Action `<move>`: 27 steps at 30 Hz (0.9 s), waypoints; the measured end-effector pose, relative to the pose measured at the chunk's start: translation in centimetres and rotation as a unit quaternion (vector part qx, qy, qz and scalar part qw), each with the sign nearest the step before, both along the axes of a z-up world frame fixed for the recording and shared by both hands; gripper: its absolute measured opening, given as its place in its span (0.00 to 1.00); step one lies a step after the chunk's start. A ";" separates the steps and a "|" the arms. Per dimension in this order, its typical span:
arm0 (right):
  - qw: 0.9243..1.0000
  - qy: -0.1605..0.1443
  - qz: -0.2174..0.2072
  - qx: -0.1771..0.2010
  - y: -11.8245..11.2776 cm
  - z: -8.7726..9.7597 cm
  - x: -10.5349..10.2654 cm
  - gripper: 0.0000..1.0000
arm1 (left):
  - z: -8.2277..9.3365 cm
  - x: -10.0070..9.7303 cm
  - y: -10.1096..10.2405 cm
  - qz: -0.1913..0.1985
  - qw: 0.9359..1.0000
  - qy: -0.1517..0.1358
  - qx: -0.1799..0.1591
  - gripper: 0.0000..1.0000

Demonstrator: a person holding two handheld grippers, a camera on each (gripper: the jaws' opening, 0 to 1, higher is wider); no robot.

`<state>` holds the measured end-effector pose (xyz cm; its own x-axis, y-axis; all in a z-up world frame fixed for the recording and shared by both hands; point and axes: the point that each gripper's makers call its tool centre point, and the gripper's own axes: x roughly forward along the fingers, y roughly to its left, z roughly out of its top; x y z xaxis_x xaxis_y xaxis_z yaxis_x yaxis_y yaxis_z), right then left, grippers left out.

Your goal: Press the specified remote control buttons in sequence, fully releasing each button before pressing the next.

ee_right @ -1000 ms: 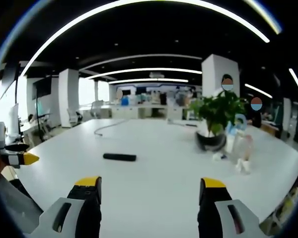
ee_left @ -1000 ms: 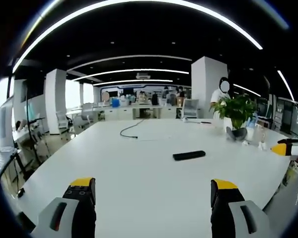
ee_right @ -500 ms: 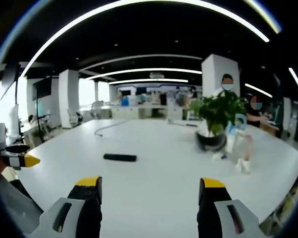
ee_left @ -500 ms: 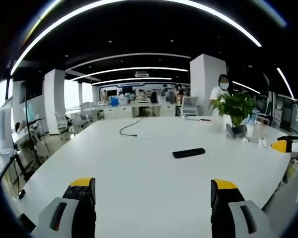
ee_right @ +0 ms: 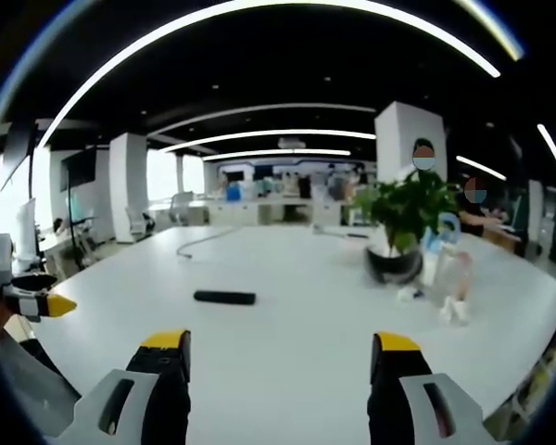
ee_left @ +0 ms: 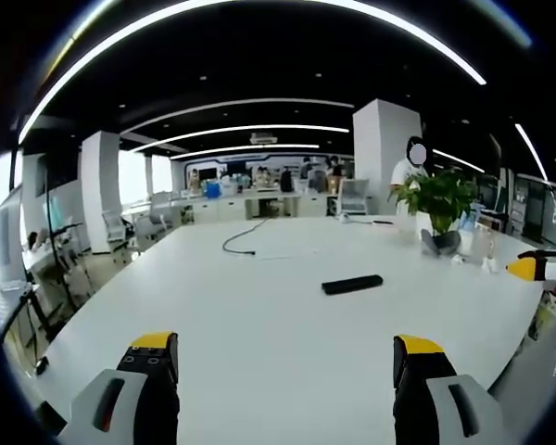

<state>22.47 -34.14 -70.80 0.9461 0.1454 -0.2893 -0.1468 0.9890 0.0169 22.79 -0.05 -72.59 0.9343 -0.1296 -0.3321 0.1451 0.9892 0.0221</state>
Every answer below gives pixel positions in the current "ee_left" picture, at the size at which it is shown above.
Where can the ceiling air conditioner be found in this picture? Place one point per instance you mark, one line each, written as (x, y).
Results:
(264, 137)

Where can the green potted plant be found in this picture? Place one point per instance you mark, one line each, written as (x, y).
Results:
(438, 204)

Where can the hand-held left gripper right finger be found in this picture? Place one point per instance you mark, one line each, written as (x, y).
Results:
(438, 398)

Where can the white desk row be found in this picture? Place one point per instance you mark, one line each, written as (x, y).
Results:
(255, 204)

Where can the blue storage box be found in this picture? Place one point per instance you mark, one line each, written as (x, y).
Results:
(212, 189)

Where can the clear plastic bottle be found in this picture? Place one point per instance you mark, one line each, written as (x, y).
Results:
(490, 252)

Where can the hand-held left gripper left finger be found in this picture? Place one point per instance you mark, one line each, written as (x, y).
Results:
(134, 394)

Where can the white mesh office chair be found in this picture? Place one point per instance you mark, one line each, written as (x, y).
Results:
(353, 195)

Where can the black remote control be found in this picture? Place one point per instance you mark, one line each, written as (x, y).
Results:
(352, 283)

